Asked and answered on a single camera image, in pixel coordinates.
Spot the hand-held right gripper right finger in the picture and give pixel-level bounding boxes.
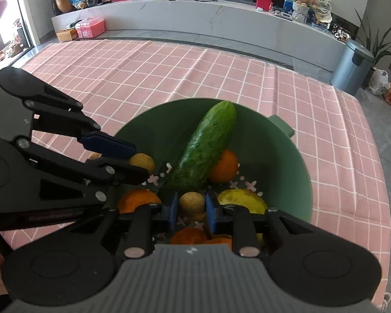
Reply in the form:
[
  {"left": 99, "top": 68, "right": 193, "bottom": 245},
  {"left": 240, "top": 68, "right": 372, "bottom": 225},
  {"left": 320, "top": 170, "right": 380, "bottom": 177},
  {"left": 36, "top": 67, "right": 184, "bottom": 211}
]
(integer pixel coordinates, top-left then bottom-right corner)
[{"left": 205, "top": 191, "right": 315, "bottom": 258}]

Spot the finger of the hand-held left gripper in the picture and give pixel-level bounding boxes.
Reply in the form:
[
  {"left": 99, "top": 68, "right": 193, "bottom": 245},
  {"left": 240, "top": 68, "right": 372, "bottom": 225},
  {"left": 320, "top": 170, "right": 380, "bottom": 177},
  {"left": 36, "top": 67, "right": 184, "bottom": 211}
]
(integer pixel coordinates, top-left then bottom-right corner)
[
  {"left": 22, "top": 73, "right": 138, "bottom": 159},
  {"left": 16, "top": 136, "right": 156, "bottom": 203}
]

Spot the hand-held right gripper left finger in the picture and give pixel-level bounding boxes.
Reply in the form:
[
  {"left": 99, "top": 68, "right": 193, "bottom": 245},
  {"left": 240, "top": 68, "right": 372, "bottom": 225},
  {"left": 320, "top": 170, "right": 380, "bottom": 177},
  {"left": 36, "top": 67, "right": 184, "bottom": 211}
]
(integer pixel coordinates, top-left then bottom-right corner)
[{"left": 70, "top": 191, "right": 180, "bottom": 259}]

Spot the orange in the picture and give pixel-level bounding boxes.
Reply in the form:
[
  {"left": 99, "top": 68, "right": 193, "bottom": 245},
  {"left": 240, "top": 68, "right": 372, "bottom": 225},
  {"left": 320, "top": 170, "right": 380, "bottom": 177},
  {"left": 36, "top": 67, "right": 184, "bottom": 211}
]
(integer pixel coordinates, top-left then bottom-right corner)
[
  {"left": 117, "top": 189, "right": 162, "bottom": 214},
  {"left": 208, "top": 149, "right": 239, "bottom": 184},
  {"left": 205, "top": 234, "right": 232, "bottom": 249},
  {"left": 170, "top": 227, "right": 209, "bottom": 245}
]

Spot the green cucumber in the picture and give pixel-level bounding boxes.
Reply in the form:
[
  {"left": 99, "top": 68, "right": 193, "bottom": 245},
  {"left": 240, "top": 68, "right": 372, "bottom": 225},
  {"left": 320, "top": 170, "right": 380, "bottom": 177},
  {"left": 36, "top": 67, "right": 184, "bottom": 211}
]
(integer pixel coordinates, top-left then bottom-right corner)
[{"left": 164, "top": 100, "right": 237, "bottom": 191}]

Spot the green colander bowl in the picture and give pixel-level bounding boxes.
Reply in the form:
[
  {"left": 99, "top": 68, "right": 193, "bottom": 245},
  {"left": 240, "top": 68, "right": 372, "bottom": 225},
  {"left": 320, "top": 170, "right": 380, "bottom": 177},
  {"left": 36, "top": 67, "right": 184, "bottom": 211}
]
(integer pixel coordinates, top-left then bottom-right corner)
[{"left": 112, "top": 97, "right": 314, "bottom": 246}]

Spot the pink checked tablecloth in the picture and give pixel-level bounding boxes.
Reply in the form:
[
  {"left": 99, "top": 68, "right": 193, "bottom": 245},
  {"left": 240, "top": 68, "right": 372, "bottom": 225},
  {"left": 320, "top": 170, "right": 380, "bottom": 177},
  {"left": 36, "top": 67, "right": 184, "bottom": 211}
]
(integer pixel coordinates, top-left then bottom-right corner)
[{"left": 0, "top": 38, "right": 391, "bottom": 313}]

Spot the brown cardboard box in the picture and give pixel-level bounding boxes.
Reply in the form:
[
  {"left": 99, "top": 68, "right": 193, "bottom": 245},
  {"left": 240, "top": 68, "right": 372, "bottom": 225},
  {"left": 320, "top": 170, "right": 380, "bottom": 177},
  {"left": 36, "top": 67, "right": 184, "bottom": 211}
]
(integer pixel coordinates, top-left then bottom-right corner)
[{"left": 56, "top": 28, "right": 78, "bottom": 43}]

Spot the pink storage box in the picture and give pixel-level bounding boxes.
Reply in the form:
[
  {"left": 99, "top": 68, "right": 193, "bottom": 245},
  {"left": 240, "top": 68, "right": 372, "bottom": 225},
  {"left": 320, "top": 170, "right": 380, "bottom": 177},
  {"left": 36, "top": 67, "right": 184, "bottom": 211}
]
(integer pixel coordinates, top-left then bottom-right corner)
[{"left": 75, "top": 16, "right": 106, "bottom": 39}]

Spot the brown round vase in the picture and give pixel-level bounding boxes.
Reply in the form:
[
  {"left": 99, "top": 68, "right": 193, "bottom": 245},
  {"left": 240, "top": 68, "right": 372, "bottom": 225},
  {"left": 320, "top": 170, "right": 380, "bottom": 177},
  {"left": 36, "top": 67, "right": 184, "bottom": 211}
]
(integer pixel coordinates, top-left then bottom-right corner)
[{"left": 54, "top": 0, "right": 81, "bottom": 14}]

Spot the white marble media console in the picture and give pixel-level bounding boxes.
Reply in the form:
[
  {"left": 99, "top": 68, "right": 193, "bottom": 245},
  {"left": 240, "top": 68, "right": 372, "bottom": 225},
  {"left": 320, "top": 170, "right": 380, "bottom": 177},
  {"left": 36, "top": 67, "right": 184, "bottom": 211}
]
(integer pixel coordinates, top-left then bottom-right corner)
[{"left": 51, "top": 0, "right": 346, "bottom": 73}]

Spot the grey pedal trash can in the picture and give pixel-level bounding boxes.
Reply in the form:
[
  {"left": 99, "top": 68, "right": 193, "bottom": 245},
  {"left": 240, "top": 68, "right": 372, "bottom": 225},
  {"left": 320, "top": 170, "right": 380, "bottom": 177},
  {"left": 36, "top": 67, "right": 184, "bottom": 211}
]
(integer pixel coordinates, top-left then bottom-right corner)
[{"left": 329, "top": 38, "right": 375, "bottom": 96}]

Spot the white plastic bag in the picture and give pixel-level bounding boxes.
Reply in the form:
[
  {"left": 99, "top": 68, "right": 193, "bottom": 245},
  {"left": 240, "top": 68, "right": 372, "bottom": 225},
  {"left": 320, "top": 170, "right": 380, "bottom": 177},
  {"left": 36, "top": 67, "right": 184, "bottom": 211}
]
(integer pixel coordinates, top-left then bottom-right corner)
[{"left": 368, "top": 68, "right": 389, "bottom": 95}]

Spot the black and white ornament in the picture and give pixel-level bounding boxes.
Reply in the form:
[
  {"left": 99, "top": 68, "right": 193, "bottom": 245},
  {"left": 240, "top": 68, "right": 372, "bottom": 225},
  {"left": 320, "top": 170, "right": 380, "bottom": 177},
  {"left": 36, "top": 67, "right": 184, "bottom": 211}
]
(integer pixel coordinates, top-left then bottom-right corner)
[{"left": 330, "top": 22, "right": 351, "bottom": 41}]

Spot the teddy bear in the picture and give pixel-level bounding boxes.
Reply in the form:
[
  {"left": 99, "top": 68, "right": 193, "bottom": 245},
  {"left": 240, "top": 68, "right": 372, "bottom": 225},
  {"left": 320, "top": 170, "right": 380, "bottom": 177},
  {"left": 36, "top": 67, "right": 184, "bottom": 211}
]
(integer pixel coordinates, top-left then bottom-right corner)
[{"left": 292, "top": 0, "right": 314, "bottom": 23}]

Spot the long-leaf potted plant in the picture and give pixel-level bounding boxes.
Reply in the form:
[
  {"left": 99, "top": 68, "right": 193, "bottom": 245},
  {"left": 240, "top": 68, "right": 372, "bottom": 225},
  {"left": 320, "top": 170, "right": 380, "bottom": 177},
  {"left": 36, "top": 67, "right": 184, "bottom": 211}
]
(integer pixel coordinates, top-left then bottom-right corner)
[{"left": 355, "top": 8, "right": 391, "bottom": 70}]

